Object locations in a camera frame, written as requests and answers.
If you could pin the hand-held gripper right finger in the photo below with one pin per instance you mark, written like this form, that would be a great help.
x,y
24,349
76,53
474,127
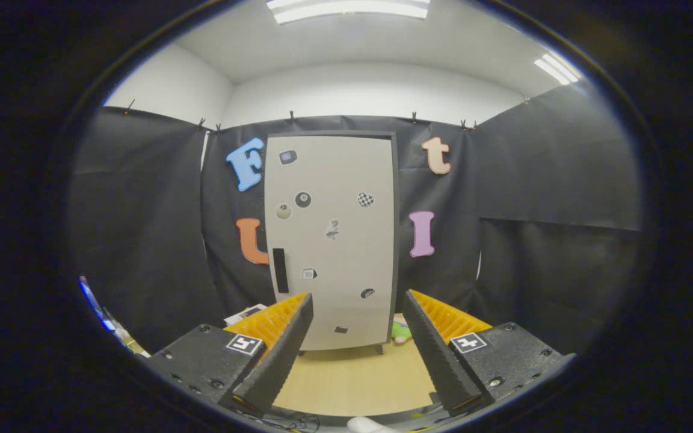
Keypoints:
x,y
437,355

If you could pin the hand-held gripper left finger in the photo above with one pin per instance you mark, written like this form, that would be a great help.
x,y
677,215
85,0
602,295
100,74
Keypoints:
x,y
280,355

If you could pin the white shoe cabinet door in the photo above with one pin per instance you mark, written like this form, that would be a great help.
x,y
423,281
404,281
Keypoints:
x,y
340,258

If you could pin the dark grey shoe cabinet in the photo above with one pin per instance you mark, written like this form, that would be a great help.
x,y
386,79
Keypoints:
x,y
329,133

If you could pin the green plush toy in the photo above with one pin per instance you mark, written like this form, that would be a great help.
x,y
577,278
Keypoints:
x,y
399,329

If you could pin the white book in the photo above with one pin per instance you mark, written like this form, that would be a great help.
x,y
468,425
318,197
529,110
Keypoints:
x,y
244,314

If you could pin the black backdrop cloth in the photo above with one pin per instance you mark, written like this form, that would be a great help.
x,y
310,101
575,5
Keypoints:
x,y
142,210

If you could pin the long ceiling light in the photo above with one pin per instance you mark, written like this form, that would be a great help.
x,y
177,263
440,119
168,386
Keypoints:
x,y
557,69
346,9

